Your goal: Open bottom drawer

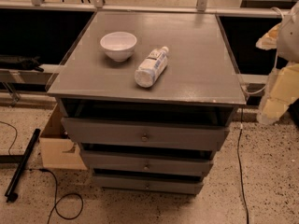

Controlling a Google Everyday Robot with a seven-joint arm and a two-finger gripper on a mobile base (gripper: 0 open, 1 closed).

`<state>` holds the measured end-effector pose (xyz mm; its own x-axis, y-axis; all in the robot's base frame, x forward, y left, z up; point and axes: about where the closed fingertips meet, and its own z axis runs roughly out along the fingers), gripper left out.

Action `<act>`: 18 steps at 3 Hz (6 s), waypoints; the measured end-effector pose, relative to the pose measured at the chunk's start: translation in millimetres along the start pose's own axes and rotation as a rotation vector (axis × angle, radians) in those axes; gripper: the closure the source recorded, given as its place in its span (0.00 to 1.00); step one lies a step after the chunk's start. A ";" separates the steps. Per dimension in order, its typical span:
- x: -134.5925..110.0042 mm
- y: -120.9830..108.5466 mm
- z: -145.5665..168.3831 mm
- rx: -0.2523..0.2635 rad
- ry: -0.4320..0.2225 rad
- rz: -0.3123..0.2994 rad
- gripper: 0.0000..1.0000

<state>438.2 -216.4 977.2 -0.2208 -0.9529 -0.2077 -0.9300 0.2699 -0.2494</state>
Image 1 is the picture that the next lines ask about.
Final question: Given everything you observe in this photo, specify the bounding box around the grey bottom drawer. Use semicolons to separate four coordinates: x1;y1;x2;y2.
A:
93;175;203;195

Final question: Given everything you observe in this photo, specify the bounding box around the grey drawer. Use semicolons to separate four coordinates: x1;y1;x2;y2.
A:
93;175;203;195
62;118;229;150
80;151;213;176

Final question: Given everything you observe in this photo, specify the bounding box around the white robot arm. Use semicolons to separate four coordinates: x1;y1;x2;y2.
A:
256;2;299;125

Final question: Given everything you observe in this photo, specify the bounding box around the grey drawer cabinet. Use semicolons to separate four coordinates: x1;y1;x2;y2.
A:
49;11;246;184

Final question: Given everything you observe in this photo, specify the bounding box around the grey middle drawer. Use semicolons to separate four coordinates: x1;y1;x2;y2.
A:
80;151;213;176

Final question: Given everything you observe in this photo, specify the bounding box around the grey top drawer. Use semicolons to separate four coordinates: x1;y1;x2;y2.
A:
62;118;229;150

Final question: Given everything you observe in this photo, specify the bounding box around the white plastic bottle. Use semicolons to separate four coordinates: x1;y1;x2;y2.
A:
135;47;169;88

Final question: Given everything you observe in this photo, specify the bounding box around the white ceramic bowl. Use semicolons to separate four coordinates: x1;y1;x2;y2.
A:
100;32;137;62

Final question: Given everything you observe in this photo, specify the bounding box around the cardboard box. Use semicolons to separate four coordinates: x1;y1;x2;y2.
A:
39;105;87;170

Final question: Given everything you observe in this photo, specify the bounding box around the black metal bar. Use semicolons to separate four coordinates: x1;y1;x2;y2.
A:
5;129;40;203

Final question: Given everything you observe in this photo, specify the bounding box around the black floor cable right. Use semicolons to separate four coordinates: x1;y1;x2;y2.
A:
236;107;250;224

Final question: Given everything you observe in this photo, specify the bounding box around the black floor cable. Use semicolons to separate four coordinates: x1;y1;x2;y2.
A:
29;167;84;224
236;107;250;224

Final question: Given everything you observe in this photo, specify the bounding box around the white cable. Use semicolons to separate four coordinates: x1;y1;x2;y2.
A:
241;7;286;96

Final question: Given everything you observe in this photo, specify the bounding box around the black floor cable left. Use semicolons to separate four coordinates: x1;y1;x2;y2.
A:
29;167;84;224

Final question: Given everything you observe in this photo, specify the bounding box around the black cloth on rail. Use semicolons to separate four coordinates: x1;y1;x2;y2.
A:
0;55;44;72

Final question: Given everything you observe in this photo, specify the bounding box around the metal frame rail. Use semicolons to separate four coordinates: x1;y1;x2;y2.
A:
0;64;64;85

